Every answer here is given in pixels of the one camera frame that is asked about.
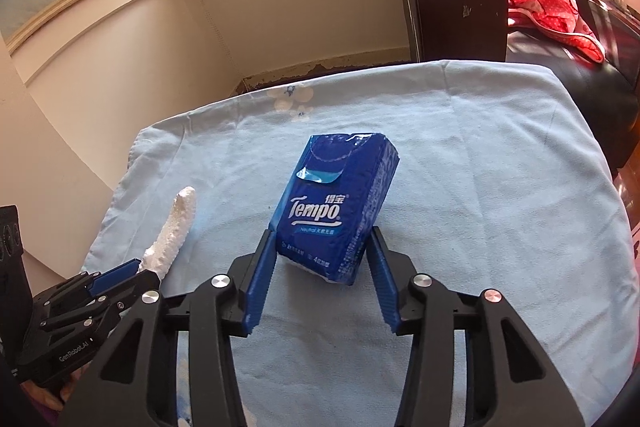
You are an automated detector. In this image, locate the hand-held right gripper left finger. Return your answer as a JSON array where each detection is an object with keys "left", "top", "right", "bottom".
[{"left": 57, "top": 228, "right": 278, "bottom": 427}]

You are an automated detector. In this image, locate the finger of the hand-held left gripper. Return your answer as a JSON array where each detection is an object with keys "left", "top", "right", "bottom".
[
  {"left": 34, "top": 258, "right": 142, "bottom": 308},
  {"left": 42, "top": 270, "right": 162, "bottom": 334}
]

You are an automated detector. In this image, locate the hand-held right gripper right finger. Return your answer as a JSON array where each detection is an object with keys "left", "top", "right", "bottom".
[{"left": 366, "top": 226, "right": 587, "bottom": 427}]

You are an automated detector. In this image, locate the white tissue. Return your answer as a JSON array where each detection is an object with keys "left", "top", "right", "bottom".
[{"left": 140, "top": 186, "right": 197, "bottom": 280}]

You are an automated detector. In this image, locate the blue tissue pack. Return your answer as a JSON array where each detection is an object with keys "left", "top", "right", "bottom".
[{"left": 267, "top": 132, "right": 402, "bottom": 287}]

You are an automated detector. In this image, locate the light blue blanket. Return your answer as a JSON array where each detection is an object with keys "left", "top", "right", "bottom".
[{"left": 82, "top": 59, "right": 631, "bottom": 427}]

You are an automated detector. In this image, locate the black leather armchair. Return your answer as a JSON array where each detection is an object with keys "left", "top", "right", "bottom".
[{"left": 394, "top": 0, "right": 640, "bottom": 168}]

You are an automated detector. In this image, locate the pink polka dot cloth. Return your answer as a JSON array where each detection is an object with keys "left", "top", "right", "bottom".
[{"left": 506, "top": 0, "right": 606, "bottom": 65}]

